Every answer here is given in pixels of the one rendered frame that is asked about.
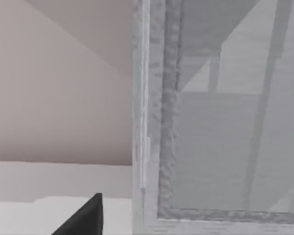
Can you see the grey cabinet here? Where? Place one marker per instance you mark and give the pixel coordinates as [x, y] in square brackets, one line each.
[210, 122]

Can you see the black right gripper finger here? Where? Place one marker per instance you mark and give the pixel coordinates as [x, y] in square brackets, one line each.
[88, 218]

